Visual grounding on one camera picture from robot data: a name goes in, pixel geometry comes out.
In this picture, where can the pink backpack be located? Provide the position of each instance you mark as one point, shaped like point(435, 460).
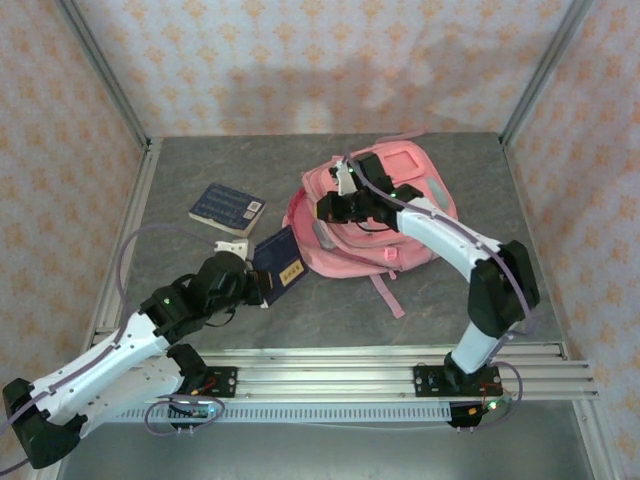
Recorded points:
point(350, 255)

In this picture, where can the navy book with yellow label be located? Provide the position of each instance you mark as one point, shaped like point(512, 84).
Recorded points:
point(282, 260)

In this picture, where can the thick navy book with barcode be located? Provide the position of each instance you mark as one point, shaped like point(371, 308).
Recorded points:
point(222, 205)

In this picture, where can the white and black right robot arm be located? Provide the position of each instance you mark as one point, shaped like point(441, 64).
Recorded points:
point(450, 235)

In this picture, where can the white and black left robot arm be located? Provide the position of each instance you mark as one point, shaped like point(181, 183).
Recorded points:
point(110, 365)

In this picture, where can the small circuit board with LED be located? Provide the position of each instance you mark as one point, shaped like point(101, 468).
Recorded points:
point(487, 407)
point(202, 412)

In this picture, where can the grey metal panel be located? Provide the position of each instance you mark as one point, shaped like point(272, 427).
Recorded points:
point(300, 455)

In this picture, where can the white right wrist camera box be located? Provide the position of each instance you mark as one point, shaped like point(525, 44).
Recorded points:
point(344, 180)

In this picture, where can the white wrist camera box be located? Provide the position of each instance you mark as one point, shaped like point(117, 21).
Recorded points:
point(232, 247)
point(344, 180)

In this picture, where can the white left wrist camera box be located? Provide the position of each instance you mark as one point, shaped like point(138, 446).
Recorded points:
point(232, 247)

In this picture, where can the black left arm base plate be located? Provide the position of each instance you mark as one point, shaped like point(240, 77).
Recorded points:
point(225, 382)

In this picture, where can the aluminium side rail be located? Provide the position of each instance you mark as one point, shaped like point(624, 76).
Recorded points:
point(136, 200)

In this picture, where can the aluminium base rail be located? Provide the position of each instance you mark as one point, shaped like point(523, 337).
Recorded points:
point(325, 377)

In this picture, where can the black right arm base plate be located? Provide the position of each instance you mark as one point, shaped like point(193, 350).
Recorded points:
point(425, 380)

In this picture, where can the aluminium frame post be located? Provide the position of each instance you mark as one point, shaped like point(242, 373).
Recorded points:
point(107, 75)
point(545, 70)

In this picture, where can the aluminium frame leg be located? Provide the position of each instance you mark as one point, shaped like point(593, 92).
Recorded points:
point(600, 445)

